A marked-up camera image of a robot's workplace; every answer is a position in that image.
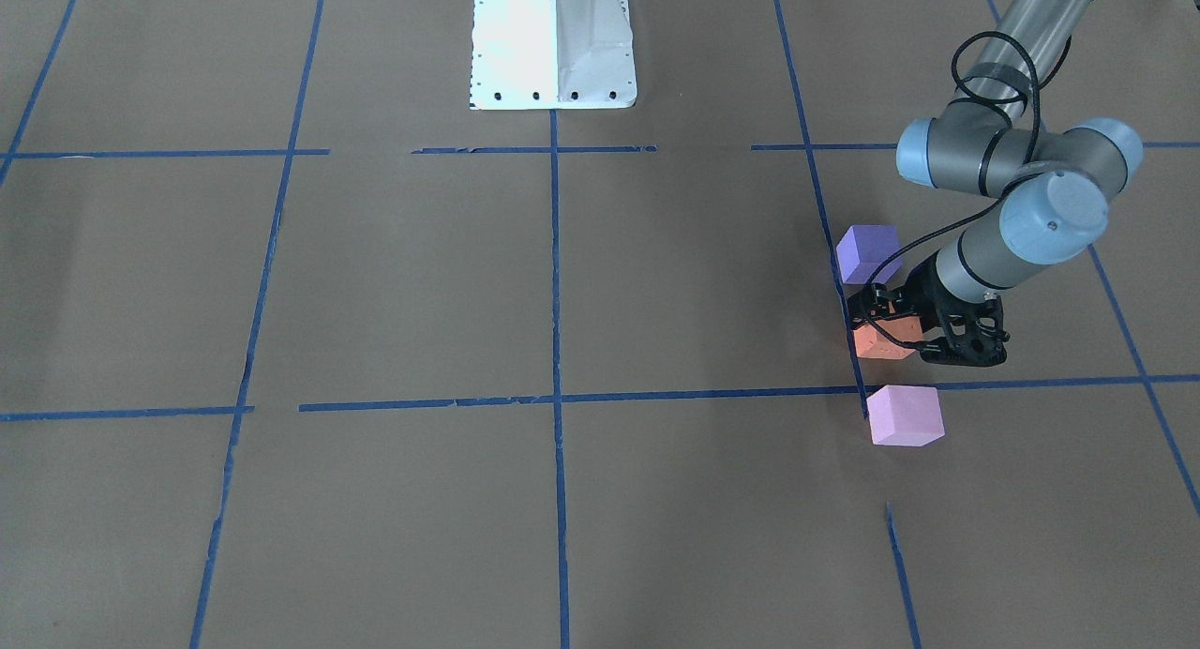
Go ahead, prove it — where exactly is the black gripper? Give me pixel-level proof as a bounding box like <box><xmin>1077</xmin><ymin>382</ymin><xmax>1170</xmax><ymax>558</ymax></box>
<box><xmin>847</xmin><ymin>254</ymin><xmax>949</xmax><ymax>353</ymax></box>

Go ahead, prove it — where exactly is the orange foam block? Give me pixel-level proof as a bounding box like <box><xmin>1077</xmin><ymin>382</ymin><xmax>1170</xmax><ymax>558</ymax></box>
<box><xmin>851</xmin><ymin>316</ymin><xmax>925</xmax><ymax>361</ymax></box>

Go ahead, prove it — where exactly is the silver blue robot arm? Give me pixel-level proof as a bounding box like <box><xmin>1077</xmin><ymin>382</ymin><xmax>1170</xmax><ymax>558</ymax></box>
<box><xmin>845</xmin><ymin>0</ymin><xmax>1145</xmax><ymax>367</ymax></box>

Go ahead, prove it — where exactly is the purple foam block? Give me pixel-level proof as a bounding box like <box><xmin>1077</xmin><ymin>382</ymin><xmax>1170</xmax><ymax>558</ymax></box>
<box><xmin>835</xmin><ymin>223</ymin><xmax>901</xmax><ymax>286</ymax></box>

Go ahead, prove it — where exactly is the pink foam block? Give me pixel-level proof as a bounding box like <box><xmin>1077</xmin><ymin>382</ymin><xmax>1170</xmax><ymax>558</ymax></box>
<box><xmin>866</xmin><ymin>385</ymin><xmax>946</xmax><ymax>447</ymax></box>

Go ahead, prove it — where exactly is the brown paper table cover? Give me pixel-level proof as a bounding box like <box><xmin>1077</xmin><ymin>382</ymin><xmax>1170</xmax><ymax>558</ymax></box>
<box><xmin>2</xmin><ymin>0</ymin><xmax>1196</xmax><ymax>648</ymax></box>

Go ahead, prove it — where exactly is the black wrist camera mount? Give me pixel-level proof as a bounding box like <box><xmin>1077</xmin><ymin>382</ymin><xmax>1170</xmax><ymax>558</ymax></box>
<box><xmin>917</xmin><ymin>295</ymin><xmax>1009</xmax><ymax>368</ymax></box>

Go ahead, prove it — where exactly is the black camera cable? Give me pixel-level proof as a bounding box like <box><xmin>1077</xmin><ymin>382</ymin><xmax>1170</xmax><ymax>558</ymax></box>
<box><xmin>860</xmin><ymin>30</ymin><xmax>1073</xmax><ymax>312</ymax></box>

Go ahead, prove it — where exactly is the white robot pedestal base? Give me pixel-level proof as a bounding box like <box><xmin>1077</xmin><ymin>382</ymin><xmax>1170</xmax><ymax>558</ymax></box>
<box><xmin>469</xmin><ymin>0</ymin><xmax>638</xmax><ymax>112</ymax></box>

